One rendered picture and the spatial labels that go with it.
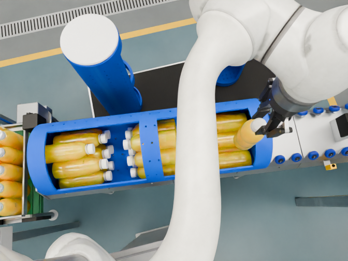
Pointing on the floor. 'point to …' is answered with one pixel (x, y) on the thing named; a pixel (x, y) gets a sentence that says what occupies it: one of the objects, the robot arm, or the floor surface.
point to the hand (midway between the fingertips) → (262, 121)
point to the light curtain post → (323, 201)
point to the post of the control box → (43, 231)
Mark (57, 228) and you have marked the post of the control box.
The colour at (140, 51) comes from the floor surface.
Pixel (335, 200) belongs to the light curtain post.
